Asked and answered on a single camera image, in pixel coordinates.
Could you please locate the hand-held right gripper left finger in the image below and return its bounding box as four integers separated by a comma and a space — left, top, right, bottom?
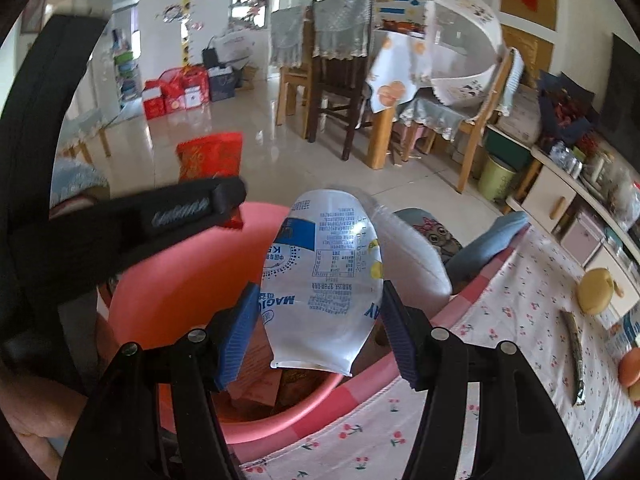
57, 282, 261, 480

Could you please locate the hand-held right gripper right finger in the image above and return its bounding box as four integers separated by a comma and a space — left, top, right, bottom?
381, 280, 586, 480

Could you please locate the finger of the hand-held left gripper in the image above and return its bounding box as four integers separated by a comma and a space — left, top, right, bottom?
10, 175, 249, 307

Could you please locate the pink plastic bucket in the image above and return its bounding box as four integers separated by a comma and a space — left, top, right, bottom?
97, 201, 396, 463

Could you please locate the white blue drink pouch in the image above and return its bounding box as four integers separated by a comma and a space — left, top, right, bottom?
261, 189, 385, 376

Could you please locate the person's left hand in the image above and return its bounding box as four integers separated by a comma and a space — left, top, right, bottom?
0, 376, 88, 467

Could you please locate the orange paper packet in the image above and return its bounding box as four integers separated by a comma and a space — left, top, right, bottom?
227, 330, 291, 406

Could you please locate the grey blue cloth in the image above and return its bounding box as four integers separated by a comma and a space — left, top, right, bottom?
50, 157, 111, 207

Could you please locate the white fabric cushion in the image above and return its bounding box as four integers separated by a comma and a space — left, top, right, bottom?
357, 194, 453, 301

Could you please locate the cherry print tablecloth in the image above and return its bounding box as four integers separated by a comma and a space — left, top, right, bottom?
240, 225, 640, 480

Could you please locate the owl print cushion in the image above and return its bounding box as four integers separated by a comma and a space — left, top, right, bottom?
395, 207, 463, 266

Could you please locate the stack of red gift boxes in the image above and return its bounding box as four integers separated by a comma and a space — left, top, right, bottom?
142, 65, 211, 121

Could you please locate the dark shopping bag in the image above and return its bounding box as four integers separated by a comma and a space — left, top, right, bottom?
202, 47, 237, 102

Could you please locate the dark green long wrapper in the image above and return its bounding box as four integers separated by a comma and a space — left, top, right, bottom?
559, 309, 588, 407

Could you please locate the green waste bin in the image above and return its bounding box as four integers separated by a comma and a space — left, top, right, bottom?
477, 154, 517, 203

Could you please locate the yellow pear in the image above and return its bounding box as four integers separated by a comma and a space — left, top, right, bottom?
577, 267, 613, 316

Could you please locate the white tote bag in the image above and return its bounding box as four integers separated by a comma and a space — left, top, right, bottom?
215, 30, 252, 63

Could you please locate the pink storage box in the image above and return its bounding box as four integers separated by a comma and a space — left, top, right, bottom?
560, 210, 606, 266

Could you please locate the white television cabinet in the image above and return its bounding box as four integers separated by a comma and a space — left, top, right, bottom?
505, 145, 640, 321

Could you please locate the white blue label milk bottle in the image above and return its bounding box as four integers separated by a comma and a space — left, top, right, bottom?
607, 317, 640, 348

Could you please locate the red apple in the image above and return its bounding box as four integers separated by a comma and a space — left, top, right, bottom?
617, 355, 640, 388

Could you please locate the grey lace table cover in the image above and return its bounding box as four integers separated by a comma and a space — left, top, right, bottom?
400, 94, 482, 142

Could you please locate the light wooden chair lace cover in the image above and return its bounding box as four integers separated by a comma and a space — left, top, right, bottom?
270, 7, 313, 126

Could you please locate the wooden chair with blue cover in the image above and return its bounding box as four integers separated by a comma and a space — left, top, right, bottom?
457, 47, 526, 193

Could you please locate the dark chair with lace cover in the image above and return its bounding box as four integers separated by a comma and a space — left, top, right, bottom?
306, 0, 376, 161

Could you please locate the orange print tablecloth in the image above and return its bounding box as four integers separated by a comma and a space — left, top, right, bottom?
365, 30, 432, 116

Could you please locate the dark wrapped flower bouquet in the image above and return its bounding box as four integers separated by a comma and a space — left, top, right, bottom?
537, 70, 601, 141

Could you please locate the white mesh food cover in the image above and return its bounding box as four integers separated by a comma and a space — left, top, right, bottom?
425, 0, 503, 108

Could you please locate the black television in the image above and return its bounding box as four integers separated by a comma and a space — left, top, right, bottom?
600, 32, 640, 151

